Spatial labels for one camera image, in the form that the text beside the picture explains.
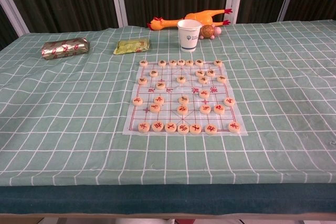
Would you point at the translucent Chinese chess board sheet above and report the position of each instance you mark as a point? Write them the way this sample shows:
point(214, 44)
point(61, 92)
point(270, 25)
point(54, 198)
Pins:
point(170, 95)

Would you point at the green yellow snack package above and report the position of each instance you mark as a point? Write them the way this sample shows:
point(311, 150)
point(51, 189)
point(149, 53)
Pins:
point(132, 46)

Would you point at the gold red snack package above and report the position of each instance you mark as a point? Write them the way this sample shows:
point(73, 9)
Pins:
point(65, 48)

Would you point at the white paper cup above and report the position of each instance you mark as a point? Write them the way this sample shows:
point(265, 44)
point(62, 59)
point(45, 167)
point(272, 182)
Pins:
point(189, 37)

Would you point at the brown pink turtle toy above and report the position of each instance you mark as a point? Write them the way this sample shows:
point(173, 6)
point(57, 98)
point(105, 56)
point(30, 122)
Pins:
point(208, 31)

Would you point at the green checked tablecloth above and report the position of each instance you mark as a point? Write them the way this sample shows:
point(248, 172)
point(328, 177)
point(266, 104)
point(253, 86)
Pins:
point(78, 129)

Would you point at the wooden chess piece red character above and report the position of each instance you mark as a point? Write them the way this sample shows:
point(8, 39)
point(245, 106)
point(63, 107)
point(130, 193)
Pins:
point(144, 127)
point(205, 109)
point(204, 93)
point(183, 128)
point(182, 109)
point(195, 128)
point(159, 100)
point(219, 108)
point(170, 127)
point(157, 126)
point(229, 101)
point(155, 107)
point(211, 129)
point(234, 127)
point(137, 101)
point(183, 100)

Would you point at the yellow rubber chicken toy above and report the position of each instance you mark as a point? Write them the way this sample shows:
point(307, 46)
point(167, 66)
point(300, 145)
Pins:
point(199, 16)

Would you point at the wooden chess piece dark character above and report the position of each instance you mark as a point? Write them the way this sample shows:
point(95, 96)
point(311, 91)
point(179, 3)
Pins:
point(210, 73)
point(142, 80)
point(218, 63)
point(153, 73)
point(143, 63)
point(181, 62)
point(221, 79)
point(203, 79)
point(189, 63)
point(199, 62)
point(172, 63)
point(160, 85)
point(181, 79)
point(200, 73)
point(162, 63)

